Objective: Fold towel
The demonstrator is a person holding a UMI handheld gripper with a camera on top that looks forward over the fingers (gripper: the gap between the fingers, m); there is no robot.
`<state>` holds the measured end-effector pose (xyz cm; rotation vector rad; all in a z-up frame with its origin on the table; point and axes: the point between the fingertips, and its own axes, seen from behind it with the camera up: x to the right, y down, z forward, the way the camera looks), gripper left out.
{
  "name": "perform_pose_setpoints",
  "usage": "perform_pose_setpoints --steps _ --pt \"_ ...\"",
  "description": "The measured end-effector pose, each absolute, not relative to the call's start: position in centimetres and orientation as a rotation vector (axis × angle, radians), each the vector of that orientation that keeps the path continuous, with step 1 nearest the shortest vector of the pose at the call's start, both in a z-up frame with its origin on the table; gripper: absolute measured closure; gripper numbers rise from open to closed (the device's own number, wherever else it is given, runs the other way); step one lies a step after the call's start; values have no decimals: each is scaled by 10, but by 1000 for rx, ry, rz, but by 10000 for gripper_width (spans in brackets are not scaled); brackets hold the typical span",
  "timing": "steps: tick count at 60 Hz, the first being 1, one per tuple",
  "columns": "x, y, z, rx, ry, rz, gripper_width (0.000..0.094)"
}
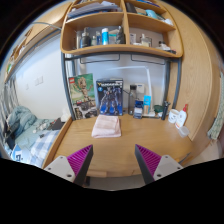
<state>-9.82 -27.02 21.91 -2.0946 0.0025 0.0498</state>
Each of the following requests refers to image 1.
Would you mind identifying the white wall socket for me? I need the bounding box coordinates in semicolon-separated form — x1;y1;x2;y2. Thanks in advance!
134;83;146;94

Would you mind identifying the cyan card package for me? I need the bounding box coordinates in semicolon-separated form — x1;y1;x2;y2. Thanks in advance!
143;95;152;116

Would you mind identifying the black handheld device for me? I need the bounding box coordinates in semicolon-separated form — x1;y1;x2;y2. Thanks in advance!
160;100;172;121

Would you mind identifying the white wall switch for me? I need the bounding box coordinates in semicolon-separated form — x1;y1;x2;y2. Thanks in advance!
34;75;44;87

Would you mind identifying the dark transparent water bottle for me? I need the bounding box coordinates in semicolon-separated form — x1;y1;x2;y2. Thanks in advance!
128;84;138;116

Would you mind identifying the blue robot model kit box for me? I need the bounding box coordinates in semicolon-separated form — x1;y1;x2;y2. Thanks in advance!
95;78;124;117

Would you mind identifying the white bottle with red cap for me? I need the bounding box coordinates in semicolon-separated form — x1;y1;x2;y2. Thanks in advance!
174;103;189;130

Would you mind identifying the wooden shelf unit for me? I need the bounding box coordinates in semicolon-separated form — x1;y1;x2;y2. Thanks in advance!
59;0;184;59

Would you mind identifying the white plastic bag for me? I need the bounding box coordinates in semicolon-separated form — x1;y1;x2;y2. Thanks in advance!
60;109;71;123

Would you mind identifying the white mug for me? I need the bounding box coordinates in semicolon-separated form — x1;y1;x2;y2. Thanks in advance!
167;108;181;125

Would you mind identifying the grey metal desk frame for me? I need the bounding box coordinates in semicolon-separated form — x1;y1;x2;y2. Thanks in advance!
60;51;183;118

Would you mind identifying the small blue box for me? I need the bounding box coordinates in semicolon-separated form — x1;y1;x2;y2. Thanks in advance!
133;99;145;120

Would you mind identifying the dark green round container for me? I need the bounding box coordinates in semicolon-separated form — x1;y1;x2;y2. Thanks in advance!
153;104;164;114

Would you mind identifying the clear plastic cup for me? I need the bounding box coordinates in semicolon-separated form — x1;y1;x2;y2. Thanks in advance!
177;125;190;138

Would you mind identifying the green tree figure toy box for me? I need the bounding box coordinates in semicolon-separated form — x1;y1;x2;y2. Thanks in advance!
67;73;98;120

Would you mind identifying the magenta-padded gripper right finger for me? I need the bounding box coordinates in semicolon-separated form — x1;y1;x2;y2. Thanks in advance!
134;144;184;185

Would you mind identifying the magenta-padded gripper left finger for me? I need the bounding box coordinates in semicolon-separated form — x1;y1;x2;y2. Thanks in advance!
44;144;94;187

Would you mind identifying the black laptop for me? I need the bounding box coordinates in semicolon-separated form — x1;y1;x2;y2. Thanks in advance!
48;117;66;132

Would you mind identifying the pink towel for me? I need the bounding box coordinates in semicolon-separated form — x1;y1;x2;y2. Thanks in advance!
91;114;122;139

